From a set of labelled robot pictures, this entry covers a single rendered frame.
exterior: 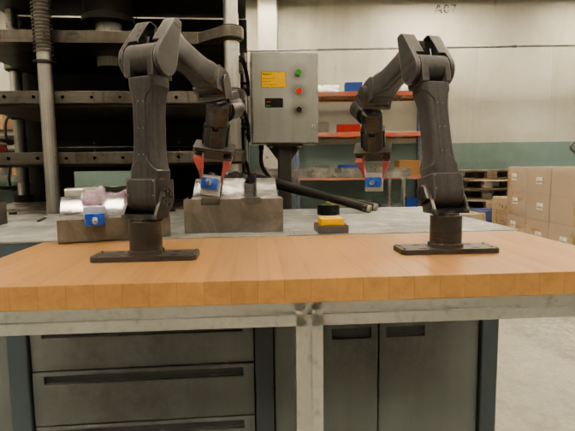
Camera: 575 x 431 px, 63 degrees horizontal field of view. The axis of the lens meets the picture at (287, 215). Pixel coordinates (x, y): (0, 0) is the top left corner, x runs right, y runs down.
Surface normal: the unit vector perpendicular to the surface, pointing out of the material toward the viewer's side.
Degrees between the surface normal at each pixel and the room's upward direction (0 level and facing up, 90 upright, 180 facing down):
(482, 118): 90
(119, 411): 90
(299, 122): 90
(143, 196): 88
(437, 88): 76
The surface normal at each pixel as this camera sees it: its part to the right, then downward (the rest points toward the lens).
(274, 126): 0.09, 0.11
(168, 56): 0.94, 0.03
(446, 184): 0.23, -0.13
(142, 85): -0.36, 0.07
